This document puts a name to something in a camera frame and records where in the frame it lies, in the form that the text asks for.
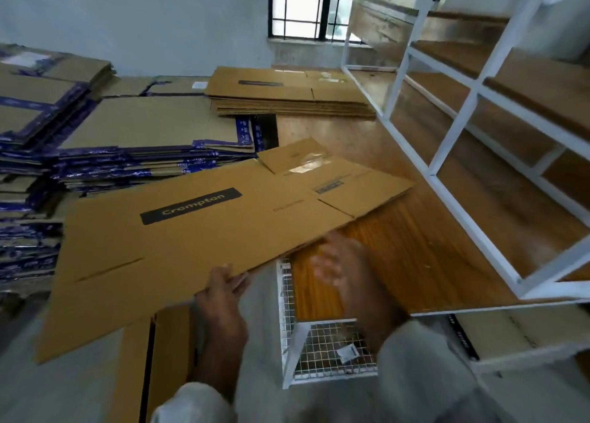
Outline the person's left hand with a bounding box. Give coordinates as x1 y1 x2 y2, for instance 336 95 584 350
194 264 252 346

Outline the white wire mesh cage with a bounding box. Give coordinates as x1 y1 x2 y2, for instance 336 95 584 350
277 260 381 390

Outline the person's right hand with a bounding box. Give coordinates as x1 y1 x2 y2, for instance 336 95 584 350
310 232 407 341

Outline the person's right forearm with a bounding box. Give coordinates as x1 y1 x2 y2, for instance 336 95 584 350
361 303 411 355

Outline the white metal shelf rack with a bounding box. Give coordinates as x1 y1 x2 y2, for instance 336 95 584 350
343 0 590 301

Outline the stack of brown boxes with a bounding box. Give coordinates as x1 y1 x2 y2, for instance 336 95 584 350
35 139 414 364

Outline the black framed window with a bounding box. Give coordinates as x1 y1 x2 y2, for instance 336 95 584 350
268 0 453 43

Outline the person's light grey shirt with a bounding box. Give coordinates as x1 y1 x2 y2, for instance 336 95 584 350
152 319 517 423

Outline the wooden table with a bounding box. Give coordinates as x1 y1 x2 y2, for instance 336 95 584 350
275 66 590 322

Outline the white paper tag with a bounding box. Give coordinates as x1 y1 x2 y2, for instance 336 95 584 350
336 343 361 364

